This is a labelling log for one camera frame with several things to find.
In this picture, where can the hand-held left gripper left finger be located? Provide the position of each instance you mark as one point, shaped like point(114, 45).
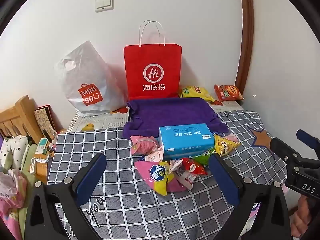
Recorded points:
point(91, 177)

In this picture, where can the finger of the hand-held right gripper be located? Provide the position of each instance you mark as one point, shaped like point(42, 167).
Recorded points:
point(308, 140)
point(285, 152)

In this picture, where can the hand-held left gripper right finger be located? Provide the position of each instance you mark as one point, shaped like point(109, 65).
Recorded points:
point(225, 180)

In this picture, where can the green snack packet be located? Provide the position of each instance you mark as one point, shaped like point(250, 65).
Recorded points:
point(203, 158)

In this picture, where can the yellow triangular snack packet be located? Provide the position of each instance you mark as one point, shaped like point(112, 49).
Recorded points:
point(226, 145)

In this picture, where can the grey white snack packet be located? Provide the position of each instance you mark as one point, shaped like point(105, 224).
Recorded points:
point(185, 177)

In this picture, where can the pink and yellow snack packet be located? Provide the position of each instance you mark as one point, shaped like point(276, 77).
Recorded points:
point(156, 177)

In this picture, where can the person's right hand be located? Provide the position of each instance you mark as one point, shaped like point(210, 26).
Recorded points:
point(302, 217)

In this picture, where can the red cartoon snack packet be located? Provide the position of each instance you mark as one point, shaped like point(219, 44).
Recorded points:
point(196, 166)

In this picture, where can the grey plaid blanket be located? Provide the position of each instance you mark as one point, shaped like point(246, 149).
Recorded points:
point(125, 205)

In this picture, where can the wooden nightstand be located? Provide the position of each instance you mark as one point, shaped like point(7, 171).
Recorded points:
point(42, 170)

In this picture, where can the blue tissue pack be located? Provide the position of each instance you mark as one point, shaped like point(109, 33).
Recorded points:
point(186, 140)

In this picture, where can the teal and white box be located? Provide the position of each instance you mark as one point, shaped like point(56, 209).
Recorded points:
point(42, 146)

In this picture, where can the white remote control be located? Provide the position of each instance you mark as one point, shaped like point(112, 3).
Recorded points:
point(33, 165)

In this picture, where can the pink round snack packet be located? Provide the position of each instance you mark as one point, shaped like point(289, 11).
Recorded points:
point(143, 145)

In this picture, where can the green cloth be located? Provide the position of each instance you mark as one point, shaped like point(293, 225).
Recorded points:
point(27, 180)

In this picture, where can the patterned book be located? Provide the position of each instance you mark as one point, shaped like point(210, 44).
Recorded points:
point(45, 120)

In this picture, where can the pink plastic bag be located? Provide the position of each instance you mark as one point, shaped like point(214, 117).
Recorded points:
point(11, 195)

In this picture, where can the white floral cloth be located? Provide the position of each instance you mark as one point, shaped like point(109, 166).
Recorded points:
point(13, 150)

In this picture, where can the orange chip bag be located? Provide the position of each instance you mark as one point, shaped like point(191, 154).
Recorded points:
point(228, 92)

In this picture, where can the purple towel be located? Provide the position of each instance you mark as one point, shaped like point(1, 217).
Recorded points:
point(170, 112)

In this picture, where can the yellow chip bag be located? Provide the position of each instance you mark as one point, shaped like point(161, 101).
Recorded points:
point(195, 92)

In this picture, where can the wooden headboard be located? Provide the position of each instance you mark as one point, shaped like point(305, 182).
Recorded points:
point(17, 117)

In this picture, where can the white plastic shopping bag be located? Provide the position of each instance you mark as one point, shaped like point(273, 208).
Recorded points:
point(92, 80)

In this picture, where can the red paper bag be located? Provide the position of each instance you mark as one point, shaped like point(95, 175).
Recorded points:
point(152, 62)

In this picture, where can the brown wooden door frame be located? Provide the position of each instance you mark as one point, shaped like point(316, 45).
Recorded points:
point(246, 42)

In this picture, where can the white light switch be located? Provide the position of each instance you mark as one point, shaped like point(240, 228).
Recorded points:
point(104, 3)

